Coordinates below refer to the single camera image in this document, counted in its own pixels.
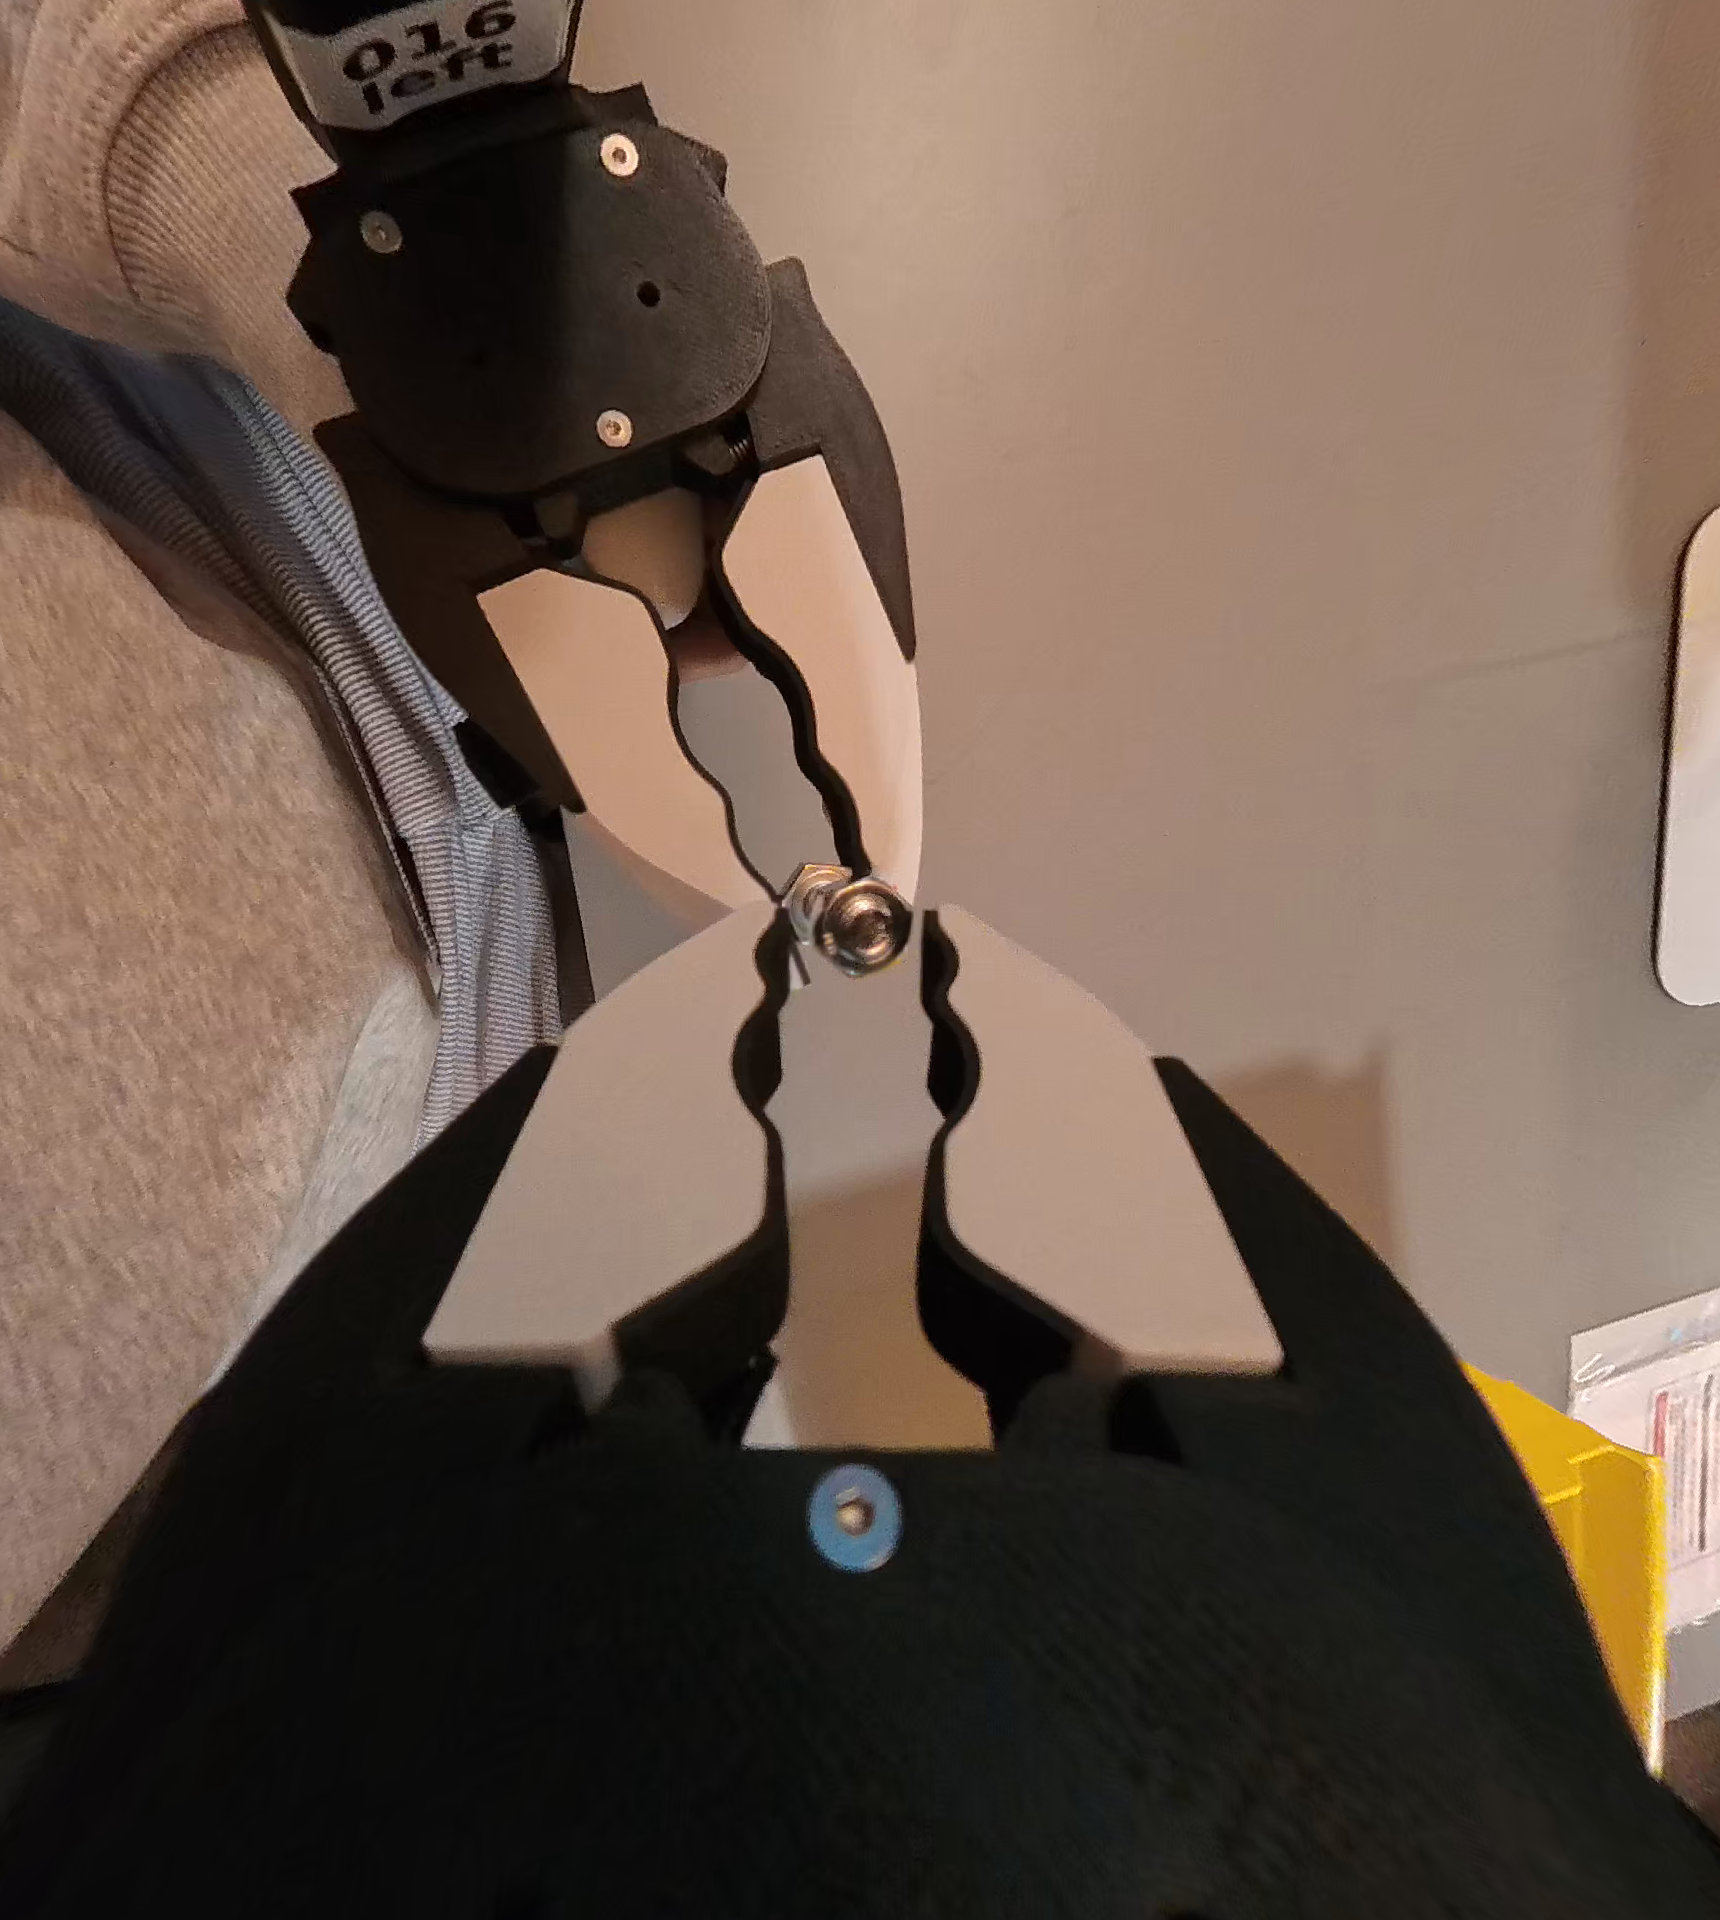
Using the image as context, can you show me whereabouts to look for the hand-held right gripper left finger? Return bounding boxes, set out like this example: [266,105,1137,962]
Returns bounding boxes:
[423,904,797,1411]

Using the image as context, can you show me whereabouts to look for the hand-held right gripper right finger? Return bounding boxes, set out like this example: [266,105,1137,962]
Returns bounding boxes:
[918,904,1286,1389]

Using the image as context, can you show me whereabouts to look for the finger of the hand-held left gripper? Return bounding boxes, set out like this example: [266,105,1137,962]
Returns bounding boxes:
[718,450,931,918]
[477,562,787,918]

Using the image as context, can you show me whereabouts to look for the steel hex bolt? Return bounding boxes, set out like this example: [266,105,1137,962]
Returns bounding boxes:
[777,858,892,984]

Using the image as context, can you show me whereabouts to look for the silver steel bolt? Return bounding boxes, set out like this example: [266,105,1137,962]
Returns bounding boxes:
[814,877,918,981]

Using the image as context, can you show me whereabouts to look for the yellow plastic bin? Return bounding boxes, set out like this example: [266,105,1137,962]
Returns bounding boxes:
[1461,1357,1673,1779]

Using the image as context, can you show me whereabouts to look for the person's left forearm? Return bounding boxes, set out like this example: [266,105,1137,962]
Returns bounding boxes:
[0,0,353,429]

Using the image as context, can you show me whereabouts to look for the grey desk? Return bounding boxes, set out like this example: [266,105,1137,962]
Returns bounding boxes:
[545,0,1720,1727]

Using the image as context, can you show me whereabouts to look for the person's left hand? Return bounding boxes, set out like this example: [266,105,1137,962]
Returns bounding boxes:
[672,604,762,680]

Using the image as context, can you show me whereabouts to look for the striped blue shirt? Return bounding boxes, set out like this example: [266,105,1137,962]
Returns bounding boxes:
[0,248,568,1148]

